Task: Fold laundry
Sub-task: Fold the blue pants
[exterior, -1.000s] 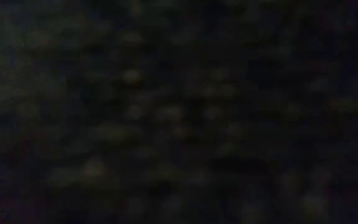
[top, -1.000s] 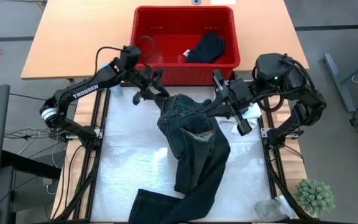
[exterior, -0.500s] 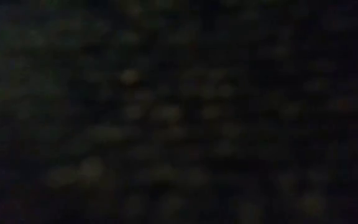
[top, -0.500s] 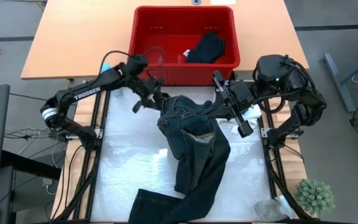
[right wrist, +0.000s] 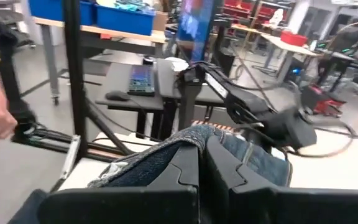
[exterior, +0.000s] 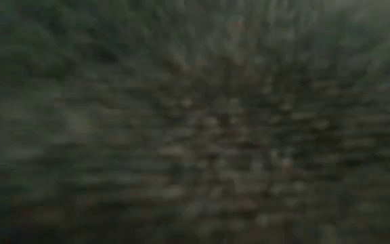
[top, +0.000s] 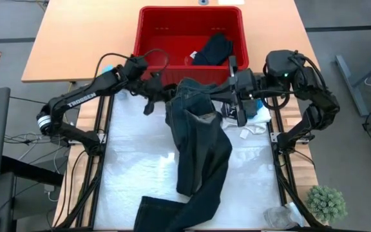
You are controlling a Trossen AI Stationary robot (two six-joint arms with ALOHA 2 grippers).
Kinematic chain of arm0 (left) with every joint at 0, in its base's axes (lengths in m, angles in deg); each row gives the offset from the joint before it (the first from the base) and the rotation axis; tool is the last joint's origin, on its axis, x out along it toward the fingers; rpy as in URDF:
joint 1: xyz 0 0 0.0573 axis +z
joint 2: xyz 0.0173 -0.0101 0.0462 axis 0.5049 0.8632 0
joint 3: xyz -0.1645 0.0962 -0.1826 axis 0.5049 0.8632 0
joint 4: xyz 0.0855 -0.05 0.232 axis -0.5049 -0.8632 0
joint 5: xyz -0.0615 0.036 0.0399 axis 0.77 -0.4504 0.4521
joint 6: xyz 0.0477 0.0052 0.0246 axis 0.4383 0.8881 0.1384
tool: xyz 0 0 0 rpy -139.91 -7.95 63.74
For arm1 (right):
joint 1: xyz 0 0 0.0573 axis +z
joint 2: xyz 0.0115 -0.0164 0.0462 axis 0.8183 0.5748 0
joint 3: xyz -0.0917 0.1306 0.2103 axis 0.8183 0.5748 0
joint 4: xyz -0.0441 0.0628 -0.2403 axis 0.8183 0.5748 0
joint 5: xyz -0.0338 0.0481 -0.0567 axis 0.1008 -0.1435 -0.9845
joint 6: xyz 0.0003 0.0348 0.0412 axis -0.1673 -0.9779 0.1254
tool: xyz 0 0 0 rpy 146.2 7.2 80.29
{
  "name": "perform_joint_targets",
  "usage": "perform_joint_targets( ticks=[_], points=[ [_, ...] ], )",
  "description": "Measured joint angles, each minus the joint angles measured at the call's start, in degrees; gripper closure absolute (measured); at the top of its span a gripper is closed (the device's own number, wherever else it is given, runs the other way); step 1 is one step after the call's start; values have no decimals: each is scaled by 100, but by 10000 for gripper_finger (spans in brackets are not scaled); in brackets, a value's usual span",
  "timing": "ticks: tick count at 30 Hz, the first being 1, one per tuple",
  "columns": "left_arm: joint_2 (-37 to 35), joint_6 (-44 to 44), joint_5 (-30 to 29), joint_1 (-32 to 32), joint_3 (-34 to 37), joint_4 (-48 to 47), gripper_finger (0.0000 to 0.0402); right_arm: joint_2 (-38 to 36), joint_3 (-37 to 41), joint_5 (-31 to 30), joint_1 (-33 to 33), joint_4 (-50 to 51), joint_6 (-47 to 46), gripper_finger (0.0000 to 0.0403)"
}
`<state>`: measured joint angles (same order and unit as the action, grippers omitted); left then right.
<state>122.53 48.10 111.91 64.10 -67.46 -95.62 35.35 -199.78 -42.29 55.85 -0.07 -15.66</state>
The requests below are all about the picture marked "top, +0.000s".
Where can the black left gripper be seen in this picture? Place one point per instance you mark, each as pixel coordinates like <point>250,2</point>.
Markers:
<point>151,87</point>

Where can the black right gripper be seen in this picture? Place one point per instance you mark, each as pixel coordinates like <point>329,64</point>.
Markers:
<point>246,85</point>

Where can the blue garment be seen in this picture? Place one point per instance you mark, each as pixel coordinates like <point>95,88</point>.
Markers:
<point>259,103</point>

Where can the white lace garment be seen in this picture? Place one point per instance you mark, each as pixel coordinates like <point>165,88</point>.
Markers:
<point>256,125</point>

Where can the black garment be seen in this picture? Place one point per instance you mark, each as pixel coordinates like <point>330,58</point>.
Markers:
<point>201,145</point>

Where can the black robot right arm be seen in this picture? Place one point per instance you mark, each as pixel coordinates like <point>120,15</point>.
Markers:
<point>320,106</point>

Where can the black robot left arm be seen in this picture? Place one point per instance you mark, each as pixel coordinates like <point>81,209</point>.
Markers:
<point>82,96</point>

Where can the red plastic laundry basket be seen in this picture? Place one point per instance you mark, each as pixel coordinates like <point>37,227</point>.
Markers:
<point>179,32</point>

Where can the dark navy garment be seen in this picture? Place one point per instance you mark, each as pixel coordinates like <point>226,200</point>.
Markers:
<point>216,50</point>

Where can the light blue air freshener bottle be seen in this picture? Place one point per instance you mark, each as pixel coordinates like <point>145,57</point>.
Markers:
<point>107,68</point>

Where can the light wood side board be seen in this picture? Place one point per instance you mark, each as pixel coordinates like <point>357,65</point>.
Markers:
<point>85,112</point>
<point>293,116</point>

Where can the white flat device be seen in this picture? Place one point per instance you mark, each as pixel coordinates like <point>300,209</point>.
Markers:
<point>230,2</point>

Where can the grey desk grommet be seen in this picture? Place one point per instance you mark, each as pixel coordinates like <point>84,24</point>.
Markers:
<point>203,2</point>

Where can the tan wooden desk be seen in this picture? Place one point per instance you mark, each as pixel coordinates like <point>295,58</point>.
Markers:
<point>76,38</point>

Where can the grey metal table leg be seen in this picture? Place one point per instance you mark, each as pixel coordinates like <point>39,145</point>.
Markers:
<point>349,83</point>

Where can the clear plastic spray bottle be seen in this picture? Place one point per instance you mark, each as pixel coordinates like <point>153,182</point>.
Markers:
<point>282,217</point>

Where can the green artificial plant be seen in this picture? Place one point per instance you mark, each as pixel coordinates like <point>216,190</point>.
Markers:
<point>325,204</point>

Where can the white power adapter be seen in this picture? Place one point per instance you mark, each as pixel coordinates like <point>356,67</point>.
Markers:
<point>48,188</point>

